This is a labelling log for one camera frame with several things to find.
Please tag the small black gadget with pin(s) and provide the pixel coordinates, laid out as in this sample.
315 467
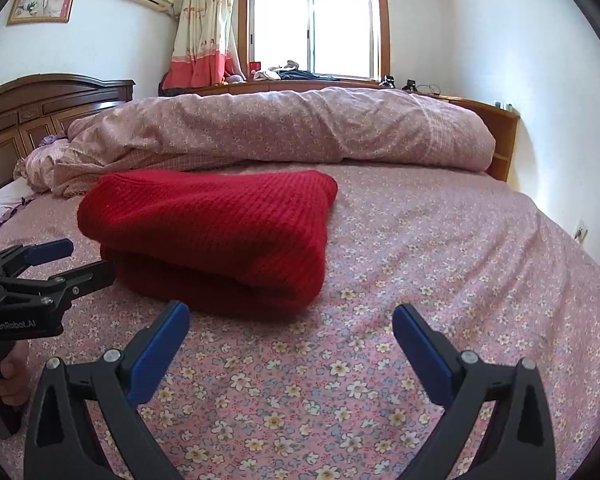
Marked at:
410 85
387 82

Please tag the dark wooden headboard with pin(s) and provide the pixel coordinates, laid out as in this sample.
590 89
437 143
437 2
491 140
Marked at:
55 100

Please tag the white wall socket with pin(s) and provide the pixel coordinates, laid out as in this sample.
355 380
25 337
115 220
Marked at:
580 230

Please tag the purple plush toy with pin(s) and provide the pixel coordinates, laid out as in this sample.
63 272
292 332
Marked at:
235 79

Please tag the person's left hand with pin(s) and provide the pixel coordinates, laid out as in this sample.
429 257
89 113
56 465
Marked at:
11 375

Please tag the cream and red curtain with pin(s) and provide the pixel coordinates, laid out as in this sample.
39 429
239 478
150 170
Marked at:
200 35

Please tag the wooden framed window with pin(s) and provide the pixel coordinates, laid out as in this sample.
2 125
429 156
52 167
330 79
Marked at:
312 20

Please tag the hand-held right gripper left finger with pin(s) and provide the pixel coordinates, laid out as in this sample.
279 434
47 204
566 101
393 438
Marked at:
157 350

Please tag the clothes pile on cabinet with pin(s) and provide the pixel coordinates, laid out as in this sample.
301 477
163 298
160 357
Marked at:
272 72

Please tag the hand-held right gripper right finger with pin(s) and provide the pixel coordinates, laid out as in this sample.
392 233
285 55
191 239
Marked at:
425 355

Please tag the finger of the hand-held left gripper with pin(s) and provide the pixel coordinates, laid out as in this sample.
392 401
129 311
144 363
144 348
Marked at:
90 276
55 250

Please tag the purple flower cushion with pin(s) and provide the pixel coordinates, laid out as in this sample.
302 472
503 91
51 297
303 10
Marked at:
52 141

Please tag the dark cloth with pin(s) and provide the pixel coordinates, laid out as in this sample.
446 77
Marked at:
164 84

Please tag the bed with floral sheet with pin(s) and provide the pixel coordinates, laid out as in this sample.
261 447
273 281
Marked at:
430 260

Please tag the long wooden cabinet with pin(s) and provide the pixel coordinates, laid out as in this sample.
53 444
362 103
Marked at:
500 130

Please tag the white and purple pillow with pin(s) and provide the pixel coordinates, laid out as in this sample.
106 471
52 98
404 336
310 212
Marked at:
5 205

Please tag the small red box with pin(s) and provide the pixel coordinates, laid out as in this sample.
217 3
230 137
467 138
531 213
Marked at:
254 69

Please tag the red knitted cardigan sweater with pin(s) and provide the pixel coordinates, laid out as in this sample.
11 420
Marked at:
205 230

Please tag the small jars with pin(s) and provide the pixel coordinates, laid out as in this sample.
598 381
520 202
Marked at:
503 106

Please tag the pink floral quilt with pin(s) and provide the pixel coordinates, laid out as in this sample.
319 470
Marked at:
280 125

